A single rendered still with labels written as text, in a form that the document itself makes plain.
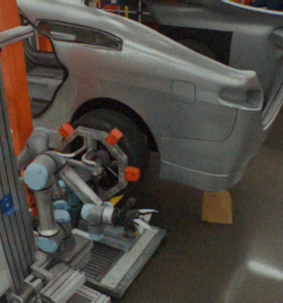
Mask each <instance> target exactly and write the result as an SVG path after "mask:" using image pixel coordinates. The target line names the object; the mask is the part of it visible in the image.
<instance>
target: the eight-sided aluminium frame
mask: <svg viewBox="0 0 283 303"><path fill-rule="evenodd" d="M79 135H81V136H82V137H83V136H86V137H87V138H93V139H95V140H100V141H101V142H102V143H103V144H105V146H106V147H107V148H108V149H109V151H110V152H111V154H112V155H113V157H114V158H116V159H117V161H118V168H119V183H118V184H117V185H115V186H113V187H112V189H110V190H108V191H106V190H104V189H99V197H100V199H102V200H107V198H109V197H110V196H112V195H114V194H115V193H117V192H119V191H121V190H122V189H123V188H124V187H125V186H126V185H127V184H128V180H125V179H124V170H125V169H127V168H128V160H127V156H126V155H125V154H124V153H123V151H122V150H121V149H120V148H119V146H118V145H117V144H114V145H113V146H110V145H109V144H108V143H107V142H106V137H107V136H108V135H109V134H108V133H107V132H105V131H99V130H96V129H89V128H85V127H82V126H80V127H78V128H77V129H74V130H73V131H72V133H71V134H70V135H69V136H68V137H67V138H66V139H65V140H63V141H62V142H61V143H60V144H59V146H60V147H59V148H60V153H62V154H65V155H69V143H70V142H71V141H72V140H73V139H74V138H75V137H77V136H79Z"/></svg>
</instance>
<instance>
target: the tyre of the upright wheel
mask: <svg viewBox="0 0 283 303"><path fill-rule="evenodd" d="M71 126H72V127H73V129H77V128H78V127H80V126H82V127H85V128H89V129H97V130H99V131H105V132H107V133H108V134H109V133H110V132H111V131H112V130H113V129H115V128H116V129H117V130H119V131H120V132H121V133H123V136H122V137H121V139H120V140H119V141H118V142H117V143H118V145H119V146H120V147H121V149H122V151H123V153H124V154H125V155H126V156H127V160H128V167H129V166H131V167H135V168H138V169H140V177H139V178H138V179H137V180H136V181H130V180H128V184H127V185H126V186H125V187H124V188H123V189H122V190H121V191H119V192H117V193H115V194H114V195H112V196H110V197H114V196H121V195H124V194H126V193H128V192H129V191H130V190H131V189H132V187H133V186H134V185H135V184H136V183H137V182H138V181H139V180H140V179H141V178H142V177H143V176H144V174H145V173H146V171H147V168H148V166H149V162H150V150H149V147H148V146H147V141H146V139H145V137H144V135H143V133H142V132H141V130H140V128H139V127H138V126H136V124H135V123H134V122H133V121H132V120H131V119H129V118H127V116H125V115H123V114H121V113H119V112H117V111H114V110H110V109H97V110H93V111H90V112H88V113H86V114H85V115H84V116H82V117H81V118H79V119H78V120H76V121H75V122H73V123H72V124H71Z"/></svg>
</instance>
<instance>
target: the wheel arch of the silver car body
mask: <svg viewBox="0 0 283 303"><path fill-rule="evenodd" d="M120 102H121V101H120V100H118V99H115V98H111V97H105V96H98V97H93V98H90V99H87V100H85V101H83V102H82V103H81V104H80V105H79V106H78V107H77V108H76V109H75V110H74V112H73V114H72V115H71V117H70V119H69V124H70V125H71V124H72V123H73V122H75V121H76V120H78V119H79V118H81V117H82V116H84V115H85V114H86V113H88V112H90V111H93V110H97V109H110V110H112V109H113V108H114V106H115V104H116V103H117V105H116V107H115V109H114V111H117V112H119V113H120ZM122 103H123V102H122ZM122 114H123V115H125V116H127V118H129V119H131V120H132V121H133V122H134V123H135V124H136V126H138V127H139V128H140V130H141V132H142V133H144V135H145V136H146V137H147V146H148V147H149V150H150V151H152V152H157V153H159V160H160V168H159V173H158V178H159V176H160V170H161V157H160V152H159V148H158V143H157V140H156V138H155V137H154V134H153V133H152V131H151V129H150V127H149V125H148V124H147V123H146V122H145V120H144V119H143V118H141V116H140V114H139V113H138V112H137V111H136V110H134V109H133V108H132V107H131V106H129V105H128V104H126V103H123V107H122Z"/></svg>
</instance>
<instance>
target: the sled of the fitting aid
mask: <svg viewBox="0 0 283 303"><path fill-rule="evenodd" d="M139 219H140V218H139ZM140 220H141V222H143V223H145V224H147V225H148V221H145V220H144V219H140ZM77 229H78V230H81V231H83V232H84V233H87V234H88V228H87V227H85V226H83V225H81V224H80V225H79V226H78V227H77ZM146 230H147V229H144V231H143V233H142V234H141V233H140V232H139V229H138V228H137V229H136V231H135V233H134V232H133V233H129V232H125V234H124V235H123V236H122V237H121V238H116V237H113V236H110V235H109V234H103V237H102V238H101V239H100V240H96V241H99V242H102V243H104V244H107V245H111V246H113V247H115V248H117V249H122V250H124V251H126V252H130V251H131V250H132V248H133V247H134V245H135V244H136V243H137V242H138V241H139V240H140V239H141V237H142V235H143V234H144V232H145V231H146Z"/></svg>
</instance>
